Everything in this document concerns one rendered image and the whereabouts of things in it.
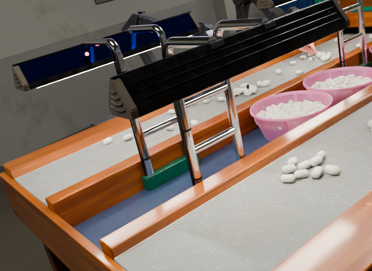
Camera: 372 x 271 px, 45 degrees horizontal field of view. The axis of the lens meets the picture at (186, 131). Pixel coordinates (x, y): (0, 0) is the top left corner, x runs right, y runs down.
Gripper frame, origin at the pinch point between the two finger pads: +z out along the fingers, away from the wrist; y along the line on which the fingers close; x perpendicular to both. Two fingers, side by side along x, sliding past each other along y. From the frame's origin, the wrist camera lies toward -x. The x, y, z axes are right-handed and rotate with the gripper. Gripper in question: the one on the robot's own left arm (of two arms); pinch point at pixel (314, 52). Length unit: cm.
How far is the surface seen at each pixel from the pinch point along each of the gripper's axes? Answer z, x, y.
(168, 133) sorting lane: 6, -3, -92
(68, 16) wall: -198, 132, -9
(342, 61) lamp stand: 18.3, -17.3, -16.1
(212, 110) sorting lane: 5, -2, -70
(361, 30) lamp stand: 12.6, -23.8, -1.1
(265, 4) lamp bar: -12.9, -28.2, -37.8
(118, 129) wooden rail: -11, 11, -100
